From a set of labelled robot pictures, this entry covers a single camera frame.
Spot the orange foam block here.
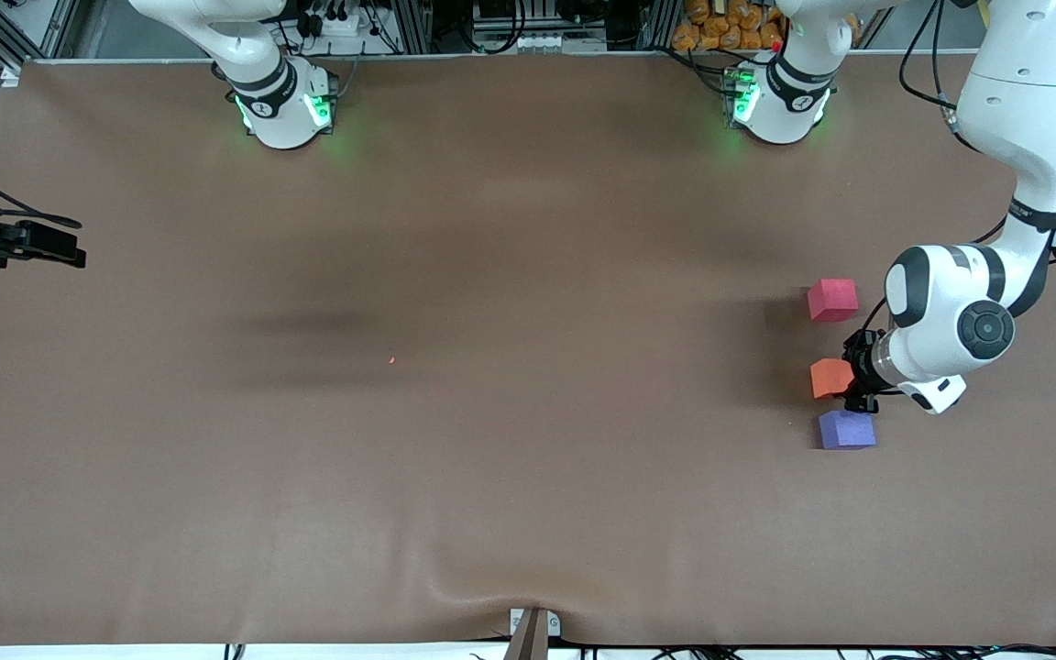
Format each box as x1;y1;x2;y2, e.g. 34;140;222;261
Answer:
810;358;856;400

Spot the purple foam block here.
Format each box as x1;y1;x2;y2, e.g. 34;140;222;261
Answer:
817;408;877;450

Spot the red foam block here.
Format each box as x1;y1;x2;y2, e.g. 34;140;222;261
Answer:
807;279;860;323

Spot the brown table cover mat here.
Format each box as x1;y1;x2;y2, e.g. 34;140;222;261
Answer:
0;50;1056;647

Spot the pile of orange bags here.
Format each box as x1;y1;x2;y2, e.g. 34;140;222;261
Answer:
672;0;861;53

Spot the white power strip with plugs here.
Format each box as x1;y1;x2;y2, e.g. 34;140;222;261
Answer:
294;5;373;39

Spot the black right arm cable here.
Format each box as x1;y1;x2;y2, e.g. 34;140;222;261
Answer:
0;151;84;230

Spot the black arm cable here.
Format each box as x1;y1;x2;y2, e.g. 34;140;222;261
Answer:
0;151;84;230
897;0;1056;267

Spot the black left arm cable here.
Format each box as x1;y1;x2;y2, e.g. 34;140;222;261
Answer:
897;0;1056;267

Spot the aluminium frame post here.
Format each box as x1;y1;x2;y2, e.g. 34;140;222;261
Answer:
643;0;680;51
400;0;437;54

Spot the small metal edge bracket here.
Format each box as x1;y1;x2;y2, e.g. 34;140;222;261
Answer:
510;608;562;638

